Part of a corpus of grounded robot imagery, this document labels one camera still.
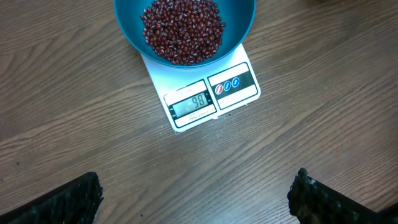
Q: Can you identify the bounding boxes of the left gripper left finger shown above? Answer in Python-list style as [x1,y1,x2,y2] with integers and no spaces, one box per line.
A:
[1,172,103,224]

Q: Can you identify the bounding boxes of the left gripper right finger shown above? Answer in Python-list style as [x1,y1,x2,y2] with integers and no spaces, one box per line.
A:
[287,168,397,224]

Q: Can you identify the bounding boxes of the white digital kitchen scale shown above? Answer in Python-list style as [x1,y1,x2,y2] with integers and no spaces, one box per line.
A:
[143,45,261,133]

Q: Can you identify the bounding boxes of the blue metal bowl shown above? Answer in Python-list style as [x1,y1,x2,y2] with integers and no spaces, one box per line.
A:
[113,0,256,68]

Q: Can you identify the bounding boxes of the red adzuki beans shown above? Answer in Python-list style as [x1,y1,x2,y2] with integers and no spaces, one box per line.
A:
[140,0,226,66]

